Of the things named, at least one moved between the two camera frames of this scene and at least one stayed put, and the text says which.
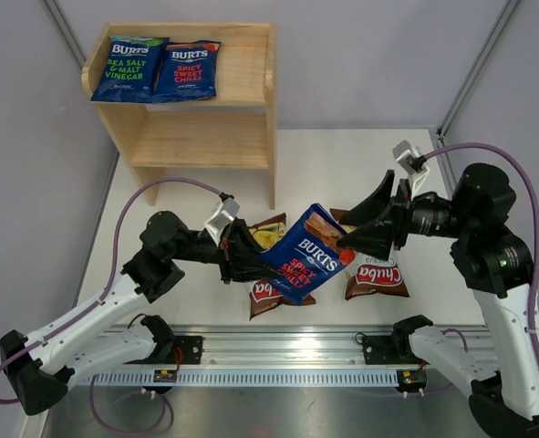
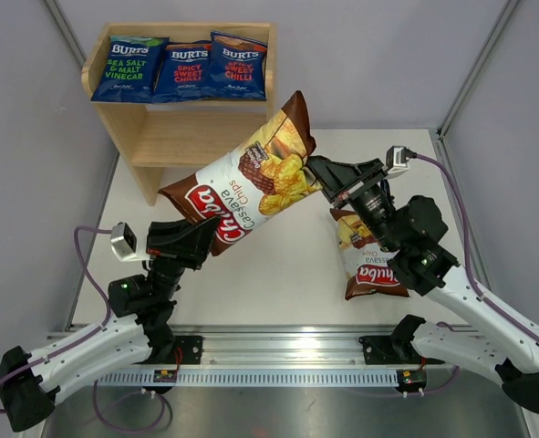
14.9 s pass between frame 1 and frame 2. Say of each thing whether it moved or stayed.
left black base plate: stayed
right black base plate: stayed
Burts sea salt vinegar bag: stayed
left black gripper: moved
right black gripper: moved
